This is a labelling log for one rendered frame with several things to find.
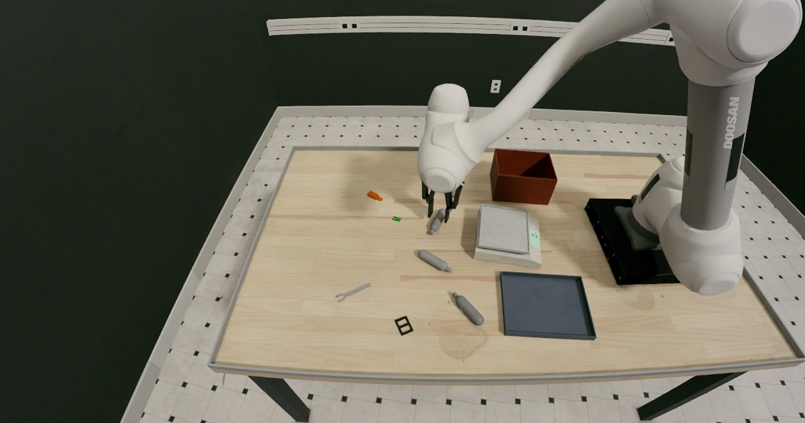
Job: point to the white digital scale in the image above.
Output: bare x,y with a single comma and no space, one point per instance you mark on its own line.
507,235

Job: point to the grey table edge trim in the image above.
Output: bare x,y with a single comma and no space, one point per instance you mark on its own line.
796,347

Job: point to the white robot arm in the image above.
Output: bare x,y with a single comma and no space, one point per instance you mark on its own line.
721,46

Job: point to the grey co2 cylinder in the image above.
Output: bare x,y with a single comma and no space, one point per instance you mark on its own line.
469,309
434,260
437,221

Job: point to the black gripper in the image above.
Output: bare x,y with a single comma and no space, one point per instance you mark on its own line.
450,205

